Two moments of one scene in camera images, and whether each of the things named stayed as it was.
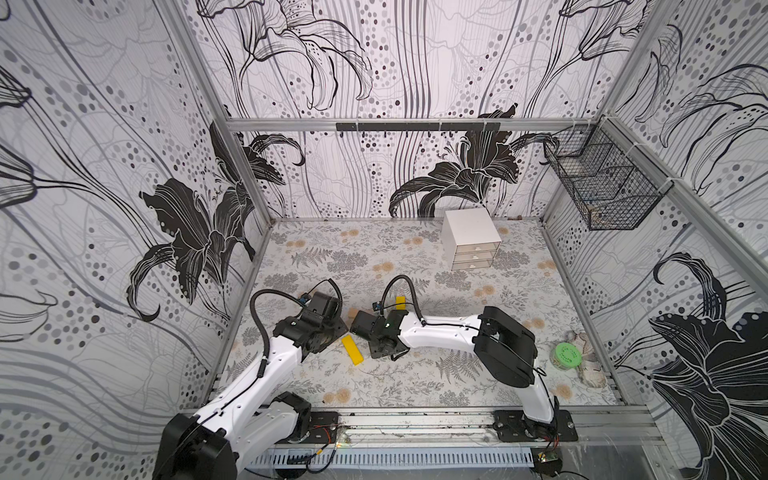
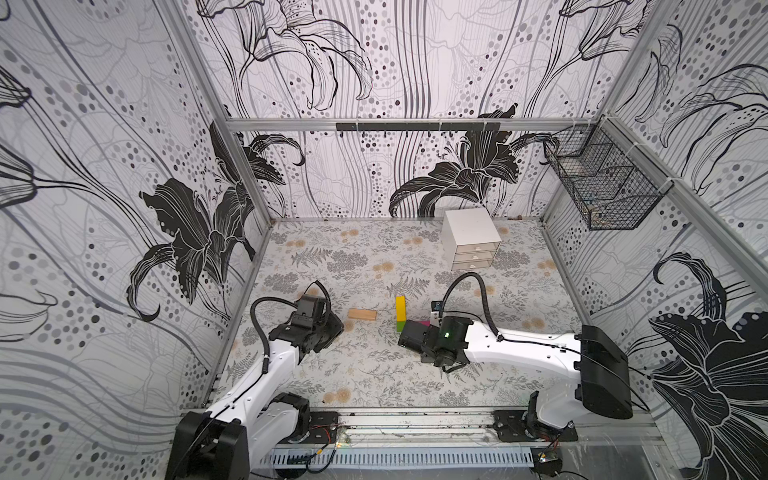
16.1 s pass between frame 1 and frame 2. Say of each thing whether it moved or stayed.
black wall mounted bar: stayed
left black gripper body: stayed
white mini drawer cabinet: stayed
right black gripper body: moved
